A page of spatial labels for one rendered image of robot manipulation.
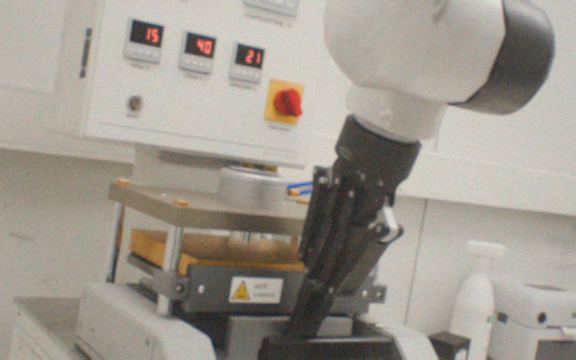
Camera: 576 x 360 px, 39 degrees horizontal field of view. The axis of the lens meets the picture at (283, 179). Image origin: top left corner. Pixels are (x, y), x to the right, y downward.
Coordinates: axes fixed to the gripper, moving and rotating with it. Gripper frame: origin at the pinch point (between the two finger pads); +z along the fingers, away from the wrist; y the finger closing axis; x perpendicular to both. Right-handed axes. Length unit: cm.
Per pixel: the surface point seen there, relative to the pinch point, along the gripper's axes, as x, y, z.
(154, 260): -10.1, -15.2, 4.0
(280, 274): -1.3, -4.9, -1.2
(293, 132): 13.3, -31.4, -7.4
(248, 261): -4.0, -7.3, -1.1
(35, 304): -15.4, -31.6, 21.3
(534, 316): 86, -32, 23
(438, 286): 86, -58, 33
